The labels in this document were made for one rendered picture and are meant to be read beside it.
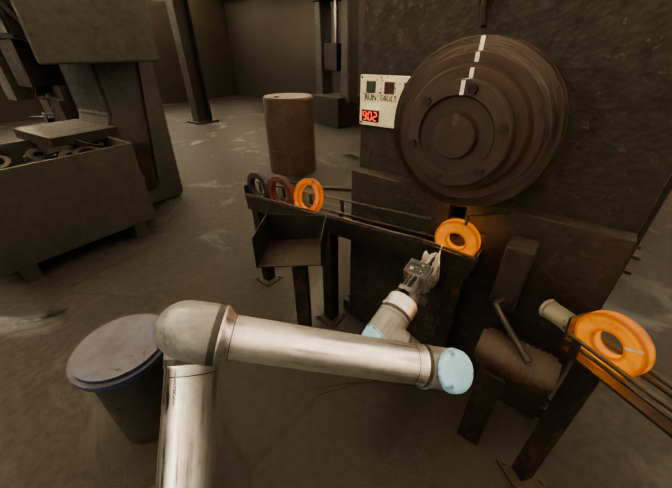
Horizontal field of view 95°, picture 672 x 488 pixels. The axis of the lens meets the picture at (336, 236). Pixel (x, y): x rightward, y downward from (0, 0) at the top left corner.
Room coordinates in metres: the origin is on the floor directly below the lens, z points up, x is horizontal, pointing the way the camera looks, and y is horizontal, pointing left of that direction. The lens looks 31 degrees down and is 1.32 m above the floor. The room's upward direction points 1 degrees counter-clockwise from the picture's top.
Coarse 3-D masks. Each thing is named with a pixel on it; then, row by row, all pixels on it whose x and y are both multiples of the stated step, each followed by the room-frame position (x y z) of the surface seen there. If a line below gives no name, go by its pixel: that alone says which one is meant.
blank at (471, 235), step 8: (448, 224) 0.94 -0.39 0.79; (456, 224) 0.93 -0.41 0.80; (472, 224) 0.92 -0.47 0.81; (440, 232) 0.96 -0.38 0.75; (448, 232) 0.94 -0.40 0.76; (456, 232) 0.92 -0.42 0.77; (464, 232) 0.91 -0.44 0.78; (472, 232) 0.89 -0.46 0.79; (440, 240) 0.95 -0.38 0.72; (448, 240) 0.95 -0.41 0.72; (472, 240) 0.89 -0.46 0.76; (480, 240) 0.89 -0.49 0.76; (456, 248) 0.92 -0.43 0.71; (464, 248) 0.90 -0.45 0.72; (472, 248) 0.88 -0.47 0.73
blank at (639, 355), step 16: (592, 320) 0.54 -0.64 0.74; (608, 320) 0.52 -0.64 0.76; (624, 320) 0.50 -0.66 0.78; (592, 336) 0.53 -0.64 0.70; (624, 336) 0.48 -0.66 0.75; (640, 336) 0.46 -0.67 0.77; (608, 352) 0.50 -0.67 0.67; (624, 352) 0.47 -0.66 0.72; (640, 352) 0.45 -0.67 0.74; (624, 368) 0.45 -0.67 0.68; (640, 368) 0.43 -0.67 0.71
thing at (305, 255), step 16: (272, 224) 1.18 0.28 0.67; (288, 224) 1.18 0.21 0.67; (304, 224) 1.17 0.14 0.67; (320, 224) 1.17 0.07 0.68; (256, 240) 1.02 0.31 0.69; (272, 240) 1.18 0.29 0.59; (288, 240) 1.17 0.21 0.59; (304, 240) 1.16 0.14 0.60; (320, 240) 0.96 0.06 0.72; (256, 256) 1.00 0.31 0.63; (272, 256) 1.05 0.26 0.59; (288, 256) 1.04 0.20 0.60; (304, 256) 1.03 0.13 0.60; (320, 256) 1.02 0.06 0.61; (304, 272) 1.04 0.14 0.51; (304, 288) 1.04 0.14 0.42; (304, 304) 1.04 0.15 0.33; (304, 320) 1.04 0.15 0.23
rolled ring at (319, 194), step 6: (300, 180) 1.48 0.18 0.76; (306, 180) 1.45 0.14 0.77; (312, 180) 1.43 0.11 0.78; (300, 186) 1.47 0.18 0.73; (312, 186) 1.42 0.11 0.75; (318, 186) 1.40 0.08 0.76; (294, 192) 1.48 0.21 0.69; (300, 192) 1.47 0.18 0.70; (318, 192) 1.38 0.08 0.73; (294, 198) 1.47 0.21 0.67; (300, 198) 1.47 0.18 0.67; (318, 198) 1.37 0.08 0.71; (300, 204) 1.43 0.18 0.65; (318, 204) 1.36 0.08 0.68; (318, 210) 1.38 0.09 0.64
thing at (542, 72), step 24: (456, 48) 0.97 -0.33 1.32; (504, 48) 0.89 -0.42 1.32; (528, 48) 0.86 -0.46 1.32; (552, 72) 0.81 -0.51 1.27; (408, 96) 1.05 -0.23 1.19; (552, 96) 0.80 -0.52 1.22; (552, 120) 0.79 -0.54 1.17; (552, 144) 0.78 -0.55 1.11; (408, 168) 1.03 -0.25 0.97; (528, 168) 0.81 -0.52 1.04; (432, 192) 0.97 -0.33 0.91; (504, 192) 0.83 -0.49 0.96
